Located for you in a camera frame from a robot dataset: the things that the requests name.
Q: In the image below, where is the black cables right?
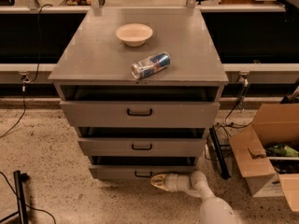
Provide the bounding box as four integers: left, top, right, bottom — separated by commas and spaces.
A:
204, 77, 255, 163

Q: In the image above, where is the grey top drawer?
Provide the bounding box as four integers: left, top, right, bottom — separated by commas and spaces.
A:
61, 87, 219, 128

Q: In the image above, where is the green snack bag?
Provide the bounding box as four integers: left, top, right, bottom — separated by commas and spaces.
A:
265, 143, 299, 158

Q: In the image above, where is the grey drawer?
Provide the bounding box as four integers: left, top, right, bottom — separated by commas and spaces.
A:
89, 156, 197, 180
61, 87, 219, 128
78, 128, 206, 157

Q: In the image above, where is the brown cardboard box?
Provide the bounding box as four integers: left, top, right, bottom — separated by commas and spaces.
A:
229, 104, 299, 212

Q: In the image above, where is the grey middle drawer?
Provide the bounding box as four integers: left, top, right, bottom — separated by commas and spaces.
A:
78, 128, 206, 157

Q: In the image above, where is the grey bottom drawer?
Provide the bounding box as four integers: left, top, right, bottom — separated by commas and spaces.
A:
89, 156, 197, 180

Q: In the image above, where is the black cable left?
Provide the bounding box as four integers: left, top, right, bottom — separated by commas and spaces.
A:
0, 3, 54, 140

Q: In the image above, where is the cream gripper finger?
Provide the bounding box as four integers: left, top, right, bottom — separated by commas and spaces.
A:
150, 174, 169, 190

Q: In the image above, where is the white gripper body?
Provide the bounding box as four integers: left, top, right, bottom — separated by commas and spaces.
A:
166, 173, 191, 192

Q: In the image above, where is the grey drawer cabinet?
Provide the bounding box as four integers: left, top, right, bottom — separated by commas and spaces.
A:
48, 7, 229, 173

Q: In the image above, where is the black stand post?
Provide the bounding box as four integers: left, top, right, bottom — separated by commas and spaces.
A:
0, 170, 29, 224

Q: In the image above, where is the blue silver energy drink can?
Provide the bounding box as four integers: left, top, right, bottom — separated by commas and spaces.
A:
131, 52, 171, 79

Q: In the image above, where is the black flat bar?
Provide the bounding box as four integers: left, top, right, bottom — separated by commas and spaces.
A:
209, 127, 231, 180

